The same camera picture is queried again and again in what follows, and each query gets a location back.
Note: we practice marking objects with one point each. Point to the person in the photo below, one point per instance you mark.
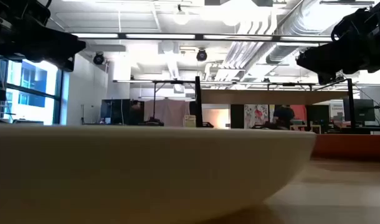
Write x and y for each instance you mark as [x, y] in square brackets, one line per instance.
[283, 115]

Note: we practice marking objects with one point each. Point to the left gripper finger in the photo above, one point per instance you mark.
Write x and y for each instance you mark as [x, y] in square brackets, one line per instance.
[68, 46]

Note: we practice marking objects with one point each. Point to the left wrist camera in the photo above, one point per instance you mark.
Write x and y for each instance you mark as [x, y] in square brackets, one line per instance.
[18, 12]

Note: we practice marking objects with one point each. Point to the white pendant lamp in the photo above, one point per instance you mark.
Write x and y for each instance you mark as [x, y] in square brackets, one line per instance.
[181, 17]

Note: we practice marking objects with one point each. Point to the pale pink curtain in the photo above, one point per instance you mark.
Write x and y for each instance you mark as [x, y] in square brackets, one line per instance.
[168, 112]

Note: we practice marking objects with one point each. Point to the large window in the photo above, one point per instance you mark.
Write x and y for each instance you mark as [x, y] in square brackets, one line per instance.
[31, 93]

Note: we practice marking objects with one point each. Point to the black background rig frame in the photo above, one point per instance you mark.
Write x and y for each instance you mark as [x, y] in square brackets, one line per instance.
[154, 99]

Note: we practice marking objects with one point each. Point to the beige grey plate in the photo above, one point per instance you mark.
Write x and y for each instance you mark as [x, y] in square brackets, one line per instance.
[131, 168]

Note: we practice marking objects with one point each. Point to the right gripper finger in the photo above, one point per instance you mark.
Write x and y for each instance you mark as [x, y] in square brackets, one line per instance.
[321, 60]

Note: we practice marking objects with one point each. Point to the terracotta orange plate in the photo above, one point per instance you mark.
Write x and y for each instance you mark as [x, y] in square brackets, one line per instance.
[352, 147]

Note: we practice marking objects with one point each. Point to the black computer monitor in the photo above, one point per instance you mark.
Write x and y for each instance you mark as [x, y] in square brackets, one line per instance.
[359, 110]

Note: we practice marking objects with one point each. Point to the black cabinet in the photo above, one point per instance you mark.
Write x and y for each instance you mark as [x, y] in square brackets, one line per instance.
[118, 112]

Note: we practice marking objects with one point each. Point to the pale yellow sign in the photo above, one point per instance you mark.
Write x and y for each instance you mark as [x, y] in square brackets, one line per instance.
[190, 121]

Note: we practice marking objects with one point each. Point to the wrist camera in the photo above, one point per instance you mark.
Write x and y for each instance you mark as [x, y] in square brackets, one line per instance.
[364, 21]
[18, 12]

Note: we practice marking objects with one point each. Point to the black upright panel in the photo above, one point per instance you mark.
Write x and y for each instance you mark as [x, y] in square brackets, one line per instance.
[236, 116]

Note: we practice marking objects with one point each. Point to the silver air duct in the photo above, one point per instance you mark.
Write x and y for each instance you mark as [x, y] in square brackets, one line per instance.
[289, 49]

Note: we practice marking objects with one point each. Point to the floral poster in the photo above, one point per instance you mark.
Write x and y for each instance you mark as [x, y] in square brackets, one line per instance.
[255, 115]

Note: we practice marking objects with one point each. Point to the black overhead light bar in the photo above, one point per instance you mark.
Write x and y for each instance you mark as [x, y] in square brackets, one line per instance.
[199, 36]

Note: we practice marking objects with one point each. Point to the red wall panel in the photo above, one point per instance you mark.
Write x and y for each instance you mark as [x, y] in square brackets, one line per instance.
[300, 112]

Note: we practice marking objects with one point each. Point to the round black ceiling speaker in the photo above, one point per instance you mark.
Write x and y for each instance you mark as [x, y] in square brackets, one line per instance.
[201, 55]
[98, 58]

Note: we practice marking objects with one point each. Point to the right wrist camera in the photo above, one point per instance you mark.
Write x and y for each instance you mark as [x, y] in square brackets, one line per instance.
[364, 21]

